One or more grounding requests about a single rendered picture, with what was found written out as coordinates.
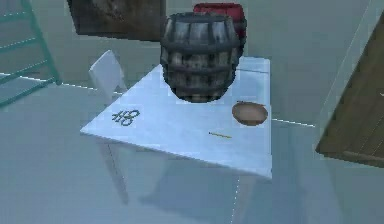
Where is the white table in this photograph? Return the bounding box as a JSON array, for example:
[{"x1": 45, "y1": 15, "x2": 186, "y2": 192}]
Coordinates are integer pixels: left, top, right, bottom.
[{"x1": 79, "y1": 55, "x2": 273, "y2": 224}]

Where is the yellow pencil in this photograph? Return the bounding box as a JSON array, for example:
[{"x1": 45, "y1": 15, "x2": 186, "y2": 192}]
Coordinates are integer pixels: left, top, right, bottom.
[{"x1": 208, "y1": 131, "x2": 233, "y2": 140}]

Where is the dark wooden barrel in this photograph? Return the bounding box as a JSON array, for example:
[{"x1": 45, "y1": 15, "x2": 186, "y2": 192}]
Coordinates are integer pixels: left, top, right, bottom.
[{"x1": 159, "y1": 12, "x2": 242, "y2": 104}]

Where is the brown bowl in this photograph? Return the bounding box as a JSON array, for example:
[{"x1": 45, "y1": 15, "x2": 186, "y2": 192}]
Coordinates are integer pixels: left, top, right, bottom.
[{"x1": 231, "y1": 100, "x2": 269, "y2": 127}]

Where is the white chair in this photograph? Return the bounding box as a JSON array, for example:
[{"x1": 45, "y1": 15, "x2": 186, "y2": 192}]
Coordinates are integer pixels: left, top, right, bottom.
[{"x1": 88, "y1": 49, "x2": 129, "y2": 106}]

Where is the red bin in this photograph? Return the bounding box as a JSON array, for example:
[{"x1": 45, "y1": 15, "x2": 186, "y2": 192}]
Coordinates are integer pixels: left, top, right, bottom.
[{"x1": 192, "y1": 2, "x2": 248, "y2": 57}]

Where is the dark framed picture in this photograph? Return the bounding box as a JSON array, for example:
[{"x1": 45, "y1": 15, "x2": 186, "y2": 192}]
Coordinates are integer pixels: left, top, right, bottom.
[{"x1": 66, "y1": 0, "x2": 167, "y2": 43}]

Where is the teal ladder shelf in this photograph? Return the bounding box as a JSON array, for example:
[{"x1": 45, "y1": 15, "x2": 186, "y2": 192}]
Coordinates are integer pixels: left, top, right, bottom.
[{"x1": 0, "y1": 0, "x2": 63, "y2": 109}]

